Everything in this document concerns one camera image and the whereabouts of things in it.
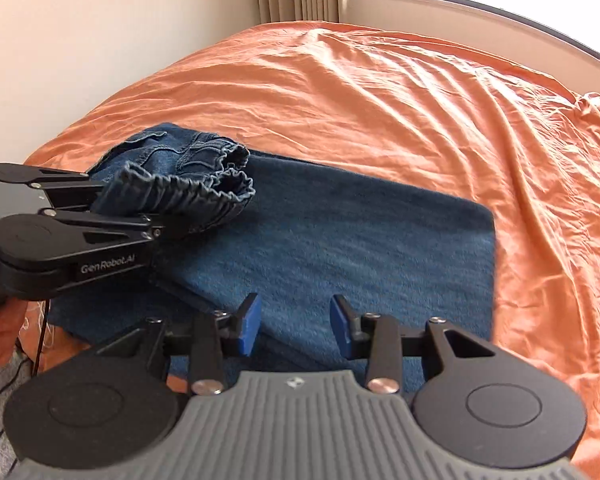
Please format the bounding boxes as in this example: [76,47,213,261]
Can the blue denim pants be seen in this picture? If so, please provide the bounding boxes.
[45,122,497,376]

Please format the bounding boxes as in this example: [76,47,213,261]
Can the person's left hand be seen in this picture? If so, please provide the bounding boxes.
[0,302,27,369]

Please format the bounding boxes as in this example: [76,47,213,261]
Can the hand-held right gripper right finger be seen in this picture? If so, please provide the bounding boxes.
[329,293,498,396]

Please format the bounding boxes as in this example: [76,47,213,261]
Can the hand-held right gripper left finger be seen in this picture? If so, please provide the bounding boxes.
[87,292,262,397]

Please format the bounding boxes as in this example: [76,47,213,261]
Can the orange bed sheet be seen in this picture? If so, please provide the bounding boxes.
[22,20,600,480]

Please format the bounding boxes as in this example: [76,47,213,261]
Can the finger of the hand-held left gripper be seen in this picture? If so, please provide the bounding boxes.
[30,166,107,209]
[42,209,167,260]

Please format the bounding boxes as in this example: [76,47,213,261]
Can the black cable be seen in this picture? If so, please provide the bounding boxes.
[31,299,47,377]

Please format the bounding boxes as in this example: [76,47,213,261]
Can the grey striped clothing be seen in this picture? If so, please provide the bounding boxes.
[0,355,48,458]

